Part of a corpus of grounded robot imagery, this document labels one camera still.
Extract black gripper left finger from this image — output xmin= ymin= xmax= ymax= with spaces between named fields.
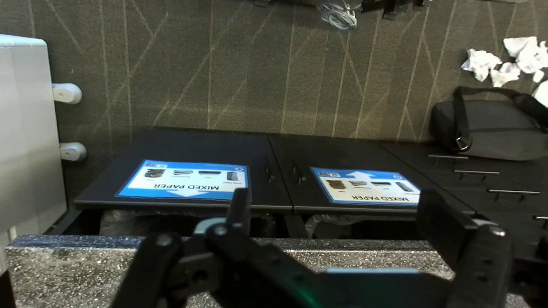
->
xmin=111 ymin=189 xmax=268 ymax=308

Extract grey bag on floor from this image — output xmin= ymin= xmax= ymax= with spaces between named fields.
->
xmin=429 ymin=86 xmax=548 ymax=161

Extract black bin door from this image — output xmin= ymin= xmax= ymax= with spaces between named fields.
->
xmin=270 ymin=136 xmax=472 ymax=219
xmin=75 ymin=129 xmax=292 ymax=213

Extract white cable bundle on floor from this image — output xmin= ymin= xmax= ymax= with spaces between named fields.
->
xmin=316 ymin=0 xmax=363 ymax=31

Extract left blue mixed paper sign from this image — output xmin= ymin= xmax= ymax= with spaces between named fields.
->
xmin=311 ymin=168 xmax=421 ymax=207

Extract right black bin door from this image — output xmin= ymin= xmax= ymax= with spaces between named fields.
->
xmin=75 ymin=129 xmax=292 ymax=213

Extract left black bin door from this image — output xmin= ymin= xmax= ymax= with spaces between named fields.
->
xmin=270 ymin=136 xmax=472 ymax=219

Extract large white office printer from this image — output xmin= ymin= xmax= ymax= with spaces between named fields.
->
xmin=0 ymin=35 xmax=85 ymax=274

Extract crumpled papers on floor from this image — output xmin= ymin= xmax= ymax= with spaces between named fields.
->
xmin=460 ymin=36 xmax=548 ymax=108

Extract black bin liner bag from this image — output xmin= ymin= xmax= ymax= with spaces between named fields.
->
xmin=99 ymin=207 xmax=275 ymax=240

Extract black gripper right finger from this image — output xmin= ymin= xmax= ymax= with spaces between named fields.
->
xmin=416 ymin=190 xmax=513 ymax=308

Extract black drawer cabinet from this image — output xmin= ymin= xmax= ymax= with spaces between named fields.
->
xmin=385 ymin=144 xmax=548 ymax=260

